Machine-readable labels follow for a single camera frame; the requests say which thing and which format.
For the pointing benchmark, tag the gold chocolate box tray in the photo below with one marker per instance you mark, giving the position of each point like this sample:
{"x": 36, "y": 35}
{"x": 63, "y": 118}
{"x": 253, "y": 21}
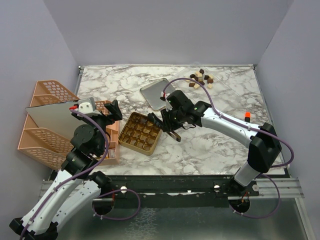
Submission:
{"x": 142, "y": 138}

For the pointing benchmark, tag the black metal tongs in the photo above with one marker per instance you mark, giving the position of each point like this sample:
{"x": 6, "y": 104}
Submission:
{"x": 155, "y": 120}

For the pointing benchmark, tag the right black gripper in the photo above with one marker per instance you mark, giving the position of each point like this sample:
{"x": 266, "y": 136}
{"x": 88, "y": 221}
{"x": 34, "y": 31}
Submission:
{"x": 168, "y": 125}

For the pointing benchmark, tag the peach desk organizer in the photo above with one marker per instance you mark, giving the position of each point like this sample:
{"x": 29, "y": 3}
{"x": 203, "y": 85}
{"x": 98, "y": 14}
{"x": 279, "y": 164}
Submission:
{"x": 113, "y": 157}

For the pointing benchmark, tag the peach mesh file rack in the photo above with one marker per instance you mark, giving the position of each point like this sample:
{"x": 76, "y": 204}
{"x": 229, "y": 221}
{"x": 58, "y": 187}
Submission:
{"x": 41, "y": 144}

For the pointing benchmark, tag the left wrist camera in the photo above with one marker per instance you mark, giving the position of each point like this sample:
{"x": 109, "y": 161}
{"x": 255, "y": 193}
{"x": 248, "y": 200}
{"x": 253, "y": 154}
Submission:
{"x": 86, "y": 106}

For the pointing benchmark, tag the silver tin lid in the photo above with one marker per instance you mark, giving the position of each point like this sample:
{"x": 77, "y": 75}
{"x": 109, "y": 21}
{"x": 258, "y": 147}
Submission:
{"x": 152, "y": 93}

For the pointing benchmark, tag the white square chocolate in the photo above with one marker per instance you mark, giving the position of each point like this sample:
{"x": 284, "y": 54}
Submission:
{"x": 199, "y": 75}

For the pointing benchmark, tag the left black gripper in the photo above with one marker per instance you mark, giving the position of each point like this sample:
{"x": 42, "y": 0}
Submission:
{"x": 116, "y": 115}

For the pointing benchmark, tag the orange black marker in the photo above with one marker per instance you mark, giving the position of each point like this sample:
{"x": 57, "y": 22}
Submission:
{"x": 247, "y": 117}

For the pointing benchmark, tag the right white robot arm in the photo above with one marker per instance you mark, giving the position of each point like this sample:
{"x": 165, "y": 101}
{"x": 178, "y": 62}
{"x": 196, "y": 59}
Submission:
{"x": 263, "y": 149}

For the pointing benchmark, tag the white board sheet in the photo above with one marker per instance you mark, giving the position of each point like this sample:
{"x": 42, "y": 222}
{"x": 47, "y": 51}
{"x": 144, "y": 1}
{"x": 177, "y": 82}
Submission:
{"x": 56, "y": 117}

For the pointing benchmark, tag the black mounting rail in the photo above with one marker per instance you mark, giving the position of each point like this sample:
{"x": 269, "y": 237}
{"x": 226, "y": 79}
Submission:
{"x": 171, "y": 191}

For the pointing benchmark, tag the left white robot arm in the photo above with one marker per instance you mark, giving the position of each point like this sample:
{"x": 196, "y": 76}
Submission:
{"x": 62, "y": 175}

